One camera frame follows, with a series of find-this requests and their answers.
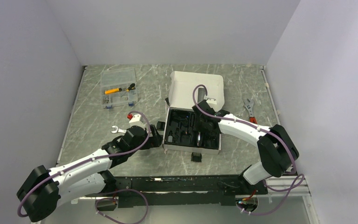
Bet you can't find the black silver hair clipper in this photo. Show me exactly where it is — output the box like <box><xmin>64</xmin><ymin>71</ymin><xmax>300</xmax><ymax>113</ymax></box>
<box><xmin>196</xmin><ymin>132</ymin><xmax>203</xmax><ymax>147</ymax></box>

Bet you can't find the white hair clipper box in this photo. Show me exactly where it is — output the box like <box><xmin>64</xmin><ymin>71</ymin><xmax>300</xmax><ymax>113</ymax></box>
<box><xmin>163</xmin><ymin>71</ymin><xmax>225</xmax><ymax>154</ymax></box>

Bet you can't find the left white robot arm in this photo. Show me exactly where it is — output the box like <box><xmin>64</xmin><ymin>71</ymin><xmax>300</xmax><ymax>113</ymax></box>
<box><xmin>16</xmin><ymin>125</ymin><xmax>163</xmax><ymax>222</ymax></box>

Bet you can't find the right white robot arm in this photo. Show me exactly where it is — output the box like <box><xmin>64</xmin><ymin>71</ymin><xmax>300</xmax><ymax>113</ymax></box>
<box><xmin>193</xmin><ymin>100</ymin><xmax>299</xmax><ymax>194</ymax></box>

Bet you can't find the silver combination wrench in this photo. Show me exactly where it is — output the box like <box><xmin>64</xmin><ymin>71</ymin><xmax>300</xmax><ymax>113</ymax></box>
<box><xmin>110</xmin><ymin>126</ymin><xmax>126</xmax><ymax>133</ymax></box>

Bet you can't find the black yellow small tool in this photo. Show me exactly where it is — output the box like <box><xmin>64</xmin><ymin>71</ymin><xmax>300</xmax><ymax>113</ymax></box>
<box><xmin>125</xmin><ymin>83</ymin><xmax>136</xmax><ymax>92</ymax></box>

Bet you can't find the clear plastic organizer box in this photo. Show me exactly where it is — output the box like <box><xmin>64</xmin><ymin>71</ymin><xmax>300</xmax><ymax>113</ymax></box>
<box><xmin>100</xmin><ymin>68</ymin><xmax>138</xmax><ymax>109</ymax></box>

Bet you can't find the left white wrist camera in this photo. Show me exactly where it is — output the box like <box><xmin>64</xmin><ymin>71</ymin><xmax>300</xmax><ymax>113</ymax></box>
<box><xmin>127</xmin><ymin>114</ymin><xmax>144</xmax><ymax>127</ymax></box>

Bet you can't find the black power cord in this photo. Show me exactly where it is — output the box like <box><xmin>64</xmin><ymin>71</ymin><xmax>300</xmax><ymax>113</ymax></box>
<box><xmin>171</xmin><ymin>111</ymin><xmax>190</xmax><ymax>124</ymax></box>

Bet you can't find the red handled adjustable wrench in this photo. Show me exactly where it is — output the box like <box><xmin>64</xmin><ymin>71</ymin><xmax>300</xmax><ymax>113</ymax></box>
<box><xmin>243</xmin><ymin>98</ymin><xmax>257</xmax><ymax>124</ymax></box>

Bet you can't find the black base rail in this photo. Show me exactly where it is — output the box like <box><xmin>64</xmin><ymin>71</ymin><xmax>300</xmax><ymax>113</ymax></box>
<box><xmin>83</xmin><ymin>175</ymin><xmax>269</xmax><ymax>208</ymax></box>

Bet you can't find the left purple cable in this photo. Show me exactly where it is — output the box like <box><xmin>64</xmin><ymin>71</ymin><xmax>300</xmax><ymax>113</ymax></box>
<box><xmin>17</xmin><ymin>111</ymin><xmax>151</xmax><ymax>224</ymax></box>

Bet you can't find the purple cable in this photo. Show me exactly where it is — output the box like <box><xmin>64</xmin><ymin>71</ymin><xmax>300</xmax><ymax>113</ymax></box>
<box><xmin>193</xmin><ymin>84</ymin><xmax>306</xmax><ymax>217</ymax></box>
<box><xmin>17</xmin><ymin>111</ymin><xmax>151</xmax><ymax>224</ymax></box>

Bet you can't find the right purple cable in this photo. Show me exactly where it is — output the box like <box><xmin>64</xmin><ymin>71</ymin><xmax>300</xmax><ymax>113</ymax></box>
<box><xmin>193</xmin><ymin>84</ymin><xmax>306</xmax><ymax>217</ymax></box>

